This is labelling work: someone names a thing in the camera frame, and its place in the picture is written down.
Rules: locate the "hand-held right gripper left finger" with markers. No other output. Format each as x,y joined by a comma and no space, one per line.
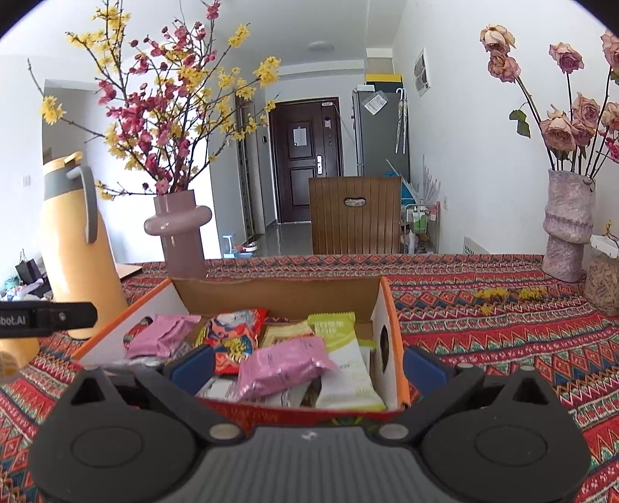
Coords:
193,370

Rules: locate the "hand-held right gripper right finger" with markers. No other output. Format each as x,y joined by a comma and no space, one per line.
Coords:
425,370

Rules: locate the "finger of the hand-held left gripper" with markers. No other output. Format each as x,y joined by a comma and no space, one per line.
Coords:
72,317

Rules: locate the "silver oat cookie packet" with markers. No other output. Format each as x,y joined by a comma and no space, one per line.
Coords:
217,389

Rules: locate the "pink snack packet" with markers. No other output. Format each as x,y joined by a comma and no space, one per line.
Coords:
164,336
285,367

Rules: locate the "large red snack bag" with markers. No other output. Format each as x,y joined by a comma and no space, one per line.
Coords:
232,333

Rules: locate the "small silver snack packet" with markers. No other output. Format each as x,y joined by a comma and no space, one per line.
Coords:
135,363

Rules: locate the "green white snack packet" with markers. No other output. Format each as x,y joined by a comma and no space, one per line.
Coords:
348,377

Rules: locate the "red cardboard box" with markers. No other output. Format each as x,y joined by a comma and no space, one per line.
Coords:
271,295

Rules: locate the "black bag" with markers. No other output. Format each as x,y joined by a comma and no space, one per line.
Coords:
31,278

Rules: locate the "yellow thermos jug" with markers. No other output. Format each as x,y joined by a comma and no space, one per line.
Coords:
77,271

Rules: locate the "thin brown board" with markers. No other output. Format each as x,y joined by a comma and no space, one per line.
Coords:
130,271

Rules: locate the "fallen yellow petals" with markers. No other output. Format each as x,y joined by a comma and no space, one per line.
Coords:
493,294

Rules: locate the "mauve ceramic vase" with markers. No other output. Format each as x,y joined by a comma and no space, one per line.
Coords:
181,246

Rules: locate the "white floor appliance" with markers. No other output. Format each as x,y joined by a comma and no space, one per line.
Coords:
242,247

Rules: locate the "white storage trolley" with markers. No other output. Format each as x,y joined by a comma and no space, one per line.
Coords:
420,227

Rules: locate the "brown wooden chair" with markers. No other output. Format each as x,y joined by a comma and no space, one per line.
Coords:
333,222

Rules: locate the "glass jar with lid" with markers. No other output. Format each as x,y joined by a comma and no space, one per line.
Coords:
602,285

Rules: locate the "textured purple vase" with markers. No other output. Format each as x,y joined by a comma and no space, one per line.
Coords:
568,217

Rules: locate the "dark brown door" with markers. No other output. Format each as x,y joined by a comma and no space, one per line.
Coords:
300,184

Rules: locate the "pink and yellow blossom branches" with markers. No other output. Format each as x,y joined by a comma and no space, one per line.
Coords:
159,111

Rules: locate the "grey refrigerator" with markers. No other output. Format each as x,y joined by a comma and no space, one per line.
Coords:
372,145

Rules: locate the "white folded umbrella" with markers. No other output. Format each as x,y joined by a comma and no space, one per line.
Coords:
401,121

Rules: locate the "dried pink roses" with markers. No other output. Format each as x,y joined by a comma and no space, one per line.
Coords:
561,130

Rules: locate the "yellow box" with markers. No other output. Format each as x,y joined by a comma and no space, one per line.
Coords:
384,78

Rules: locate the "white wall heater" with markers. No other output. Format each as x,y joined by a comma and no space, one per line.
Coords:
478,245

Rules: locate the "white wall panel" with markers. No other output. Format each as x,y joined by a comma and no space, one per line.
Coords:
421,72

